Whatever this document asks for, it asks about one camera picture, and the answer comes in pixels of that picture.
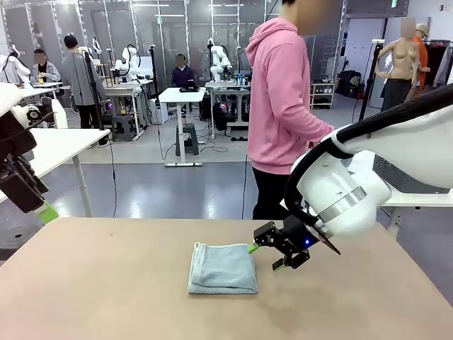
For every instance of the white computer case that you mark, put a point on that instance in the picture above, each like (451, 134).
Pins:
(159, 111)

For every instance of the mannequin with orange shirt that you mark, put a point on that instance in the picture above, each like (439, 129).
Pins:
(422, 53)

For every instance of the black backpack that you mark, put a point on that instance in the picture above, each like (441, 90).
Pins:
(223, 117)

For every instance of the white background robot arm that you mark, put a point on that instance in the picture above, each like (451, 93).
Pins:
(14, 65)
(217, 62)
(129, 63)

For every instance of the black device on desk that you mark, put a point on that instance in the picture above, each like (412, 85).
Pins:
(189, 86)

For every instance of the person's right forearm pink sleeve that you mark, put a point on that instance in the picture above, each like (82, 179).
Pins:
(315, 127)

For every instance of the white side table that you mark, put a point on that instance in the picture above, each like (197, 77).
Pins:
(424, 200)
(70, 141)

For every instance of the black pole stand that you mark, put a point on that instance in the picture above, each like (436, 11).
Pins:
(154, 78)

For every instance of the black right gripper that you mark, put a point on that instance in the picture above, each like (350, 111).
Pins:
(297, 237)

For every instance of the white low shelf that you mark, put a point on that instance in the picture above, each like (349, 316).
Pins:
(322, 95)

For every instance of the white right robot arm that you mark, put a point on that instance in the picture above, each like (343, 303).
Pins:
(407, 141)

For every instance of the dark grey plastic stool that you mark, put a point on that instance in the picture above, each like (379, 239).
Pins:
(17, 235)

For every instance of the seated person in grey jacket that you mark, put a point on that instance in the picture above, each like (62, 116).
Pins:
(46, 72)

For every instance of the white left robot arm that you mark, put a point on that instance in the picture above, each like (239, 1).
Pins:
(8, 97)

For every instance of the grey plastic woven basket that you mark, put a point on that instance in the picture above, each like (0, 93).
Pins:
(396, 173)

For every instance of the clothes rack with dark clothes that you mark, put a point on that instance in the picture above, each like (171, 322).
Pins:
(439, 63)

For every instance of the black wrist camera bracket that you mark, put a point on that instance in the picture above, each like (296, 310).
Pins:
(329, 244)

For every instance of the person in grey coat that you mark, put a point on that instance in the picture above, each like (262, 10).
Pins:
(79, 78)

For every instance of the grey workbench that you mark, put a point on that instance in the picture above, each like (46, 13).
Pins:
(226, 88)
(120, 93)

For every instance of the person in dark jacket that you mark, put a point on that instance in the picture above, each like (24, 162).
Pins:
(182, 76)

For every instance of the white standing desk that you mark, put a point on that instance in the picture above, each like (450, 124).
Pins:
(180, 95)

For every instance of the person in pink hoodie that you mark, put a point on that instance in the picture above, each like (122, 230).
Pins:
(276, 88)

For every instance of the black tripod stand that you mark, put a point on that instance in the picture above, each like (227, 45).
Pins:
(92, 88)

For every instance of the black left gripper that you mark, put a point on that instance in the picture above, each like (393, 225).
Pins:
(14, 136)

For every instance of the blue-grey terry towel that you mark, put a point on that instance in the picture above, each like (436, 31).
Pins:
(223, 269)

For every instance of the beige mannequin with black trousers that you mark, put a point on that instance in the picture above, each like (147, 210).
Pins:
(400, 56)

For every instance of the black bags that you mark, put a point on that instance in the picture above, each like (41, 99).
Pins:
(350, 83)

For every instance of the white background desk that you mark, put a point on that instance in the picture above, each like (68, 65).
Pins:
(53, 88)

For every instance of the black stand with white head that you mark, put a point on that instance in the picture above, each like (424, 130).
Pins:
(369, 81)

